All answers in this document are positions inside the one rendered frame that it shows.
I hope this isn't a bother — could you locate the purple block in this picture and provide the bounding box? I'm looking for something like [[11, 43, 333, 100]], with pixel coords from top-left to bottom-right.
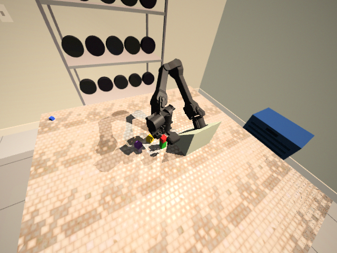
[[134, 140, 142, 150]]

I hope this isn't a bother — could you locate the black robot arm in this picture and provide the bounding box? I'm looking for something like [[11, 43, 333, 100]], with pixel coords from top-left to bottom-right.
[[145, 59, 208, 139]]

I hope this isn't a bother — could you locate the red block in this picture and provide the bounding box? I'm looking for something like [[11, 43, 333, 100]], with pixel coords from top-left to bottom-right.
[[160, 135, 167, 143]]

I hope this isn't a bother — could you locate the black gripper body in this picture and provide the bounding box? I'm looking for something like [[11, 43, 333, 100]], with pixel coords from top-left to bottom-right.
[[162, 121, 180, 145]]

